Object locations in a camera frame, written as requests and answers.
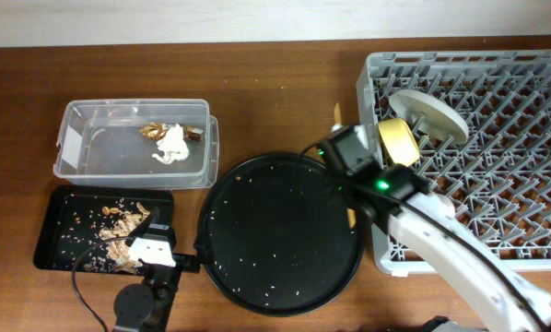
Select grey dishwasher rack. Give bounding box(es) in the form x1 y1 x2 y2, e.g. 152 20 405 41
356 50 551 271

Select yellow bowl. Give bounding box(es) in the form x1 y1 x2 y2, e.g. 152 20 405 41
378 118 420 167

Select black rectangular tray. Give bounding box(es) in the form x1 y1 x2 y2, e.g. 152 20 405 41
33 185 174 271

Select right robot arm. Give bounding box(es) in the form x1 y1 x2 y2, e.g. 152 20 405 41
315 125 551 331

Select grey plate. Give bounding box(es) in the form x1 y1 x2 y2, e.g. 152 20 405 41
389 89 469 144

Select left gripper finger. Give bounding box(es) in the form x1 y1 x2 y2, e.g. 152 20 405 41
130 207 160 238
193 233 211 265

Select round black serving tray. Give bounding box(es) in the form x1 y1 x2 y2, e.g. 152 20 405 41
197 152 364 316

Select food scraps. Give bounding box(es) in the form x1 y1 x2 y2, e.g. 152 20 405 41
52 202 151 274

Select white tissue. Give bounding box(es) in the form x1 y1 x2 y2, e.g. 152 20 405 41
152 124 190 165

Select gold foil wrapper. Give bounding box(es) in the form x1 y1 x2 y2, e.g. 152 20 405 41
138 123 205 141

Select clear plastic bin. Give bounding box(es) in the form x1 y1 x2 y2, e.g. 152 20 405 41
53 99 219 190

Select wooden chopstick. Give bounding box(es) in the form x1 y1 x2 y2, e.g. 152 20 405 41
334 103 342 125
346 208 357 229

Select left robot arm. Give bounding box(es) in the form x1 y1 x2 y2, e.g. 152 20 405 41
113 207 201 332

